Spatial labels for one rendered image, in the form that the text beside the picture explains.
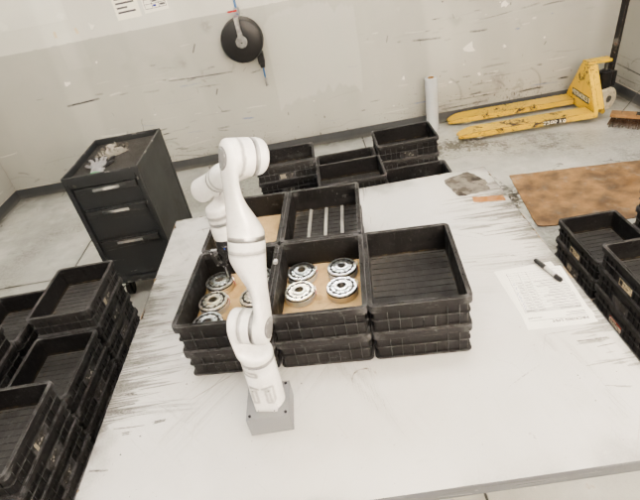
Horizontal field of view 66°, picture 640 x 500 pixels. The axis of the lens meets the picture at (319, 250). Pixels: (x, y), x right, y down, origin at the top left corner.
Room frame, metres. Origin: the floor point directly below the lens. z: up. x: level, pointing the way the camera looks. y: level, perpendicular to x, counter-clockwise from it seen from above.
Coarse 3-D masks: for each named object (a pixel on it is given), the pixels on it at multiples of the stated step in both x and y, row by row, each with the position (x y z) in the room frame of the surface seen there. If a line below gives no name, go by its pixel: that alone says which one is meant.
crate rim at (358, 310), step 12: (300, 240) 1.49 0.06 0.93; (312, 240) 1.47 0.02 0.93; (324, 240) 1.46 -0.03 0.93; (360, 240) 1.41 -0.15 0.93; (360, 252) 1.34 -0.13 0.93; (276, 264) 1.37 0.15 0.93; (360, 264) 1.28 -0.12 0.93; (276, 276) 1.32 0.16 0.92; (360, 276) 1.21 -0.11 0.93; (276, 288) 1.25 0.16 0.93; (300, 312) 1.10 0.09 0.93; (312, 312) 1.09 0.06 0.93; (324, 312) 1.08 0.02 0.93; (336, 312) 1.08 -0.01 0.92; (348, 312) 1.07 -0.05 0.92; (360, 312) 1.07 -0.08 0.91
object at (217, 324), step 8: (200, 256) 1.52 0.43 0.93; (272, 264) 1.38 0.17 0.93; (192, 272) 1.43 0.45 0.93; (272, 272) 1.33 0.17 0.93; (192, 280) 1.38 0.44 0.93; (272, 280) 1.29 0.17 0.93; (184, 296) 1.30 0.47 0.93; (184, 304) 1.26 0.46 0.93; (176, 312) 1.22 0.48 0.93; (176, 320) 1.18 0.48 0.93; (216, 320) 1.14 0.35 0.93; (224, 320) 1.13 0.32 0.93; (176, 328) 1.15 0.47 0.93; (184, 328) 1.14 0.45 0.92; (192, 328) 1.14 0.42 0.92; (200, 328) 1.14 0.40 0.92; (208, 328) 1.13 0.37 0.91; (216, 328) 1.13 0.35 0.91; (224, 328) 1.13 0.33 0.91
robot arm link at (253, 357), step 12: (240, 312) 0.95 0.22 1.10; (228, 324) 0.93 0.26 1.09; (240, 324) 0.92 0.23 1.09; (228, 336) 0.92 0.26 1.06; (240, 336) 0.91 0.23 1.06; (240, 348) 0.92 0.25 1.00; (252, 348) 0.94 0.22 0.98; (264, 348) 0.94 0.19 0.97; (240, 360) 0.91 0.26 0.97; (252, 360) 0.91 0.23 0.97; (264, 360) 0.91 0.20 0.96
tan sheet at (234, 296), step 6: (234, 276) 1.50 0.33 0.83; (240, 282) 1.45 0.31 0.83; (234, 288) 1.42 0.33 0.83; (240, 288) 1.42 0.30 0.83; (246, 288) 1.41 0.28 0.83; (228, 294) 1.40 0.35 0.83; (234, 294) 1.39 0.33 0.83; (240, 294) 1.38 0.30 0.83; (234, 300) 1.35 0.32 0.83; (234, 306) 1.32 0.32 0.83; (240, 306) 1.31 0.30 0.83; (198, 312) 1.32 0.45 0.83; (228, 312) 1.29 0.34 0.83
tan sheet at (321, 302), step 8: (320, 264) 1.46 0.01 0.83; (320, 272) 1.41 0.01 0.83; (288, 280) 1.40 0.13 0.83; (320, 280) 1.37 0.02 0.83; (328, 280) 1.36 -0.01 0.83; (320, 288) 1.32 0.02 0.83; (360, 288) 1.28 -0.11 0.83; (320, 296) 1.28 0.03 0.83; (360, 296) 1.24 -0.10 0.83; (312, 304) 1.25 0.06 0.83; (320, 304) 1.24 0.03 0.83; (328, 304) 1.23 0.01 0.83; (336, 304) 1.22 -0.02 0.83; (344, 304) 1.22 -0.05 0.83; (352, 304) 1.21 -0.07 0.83; (360, 304) 1.20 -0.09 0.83; (288, 312) 1.23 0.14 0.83
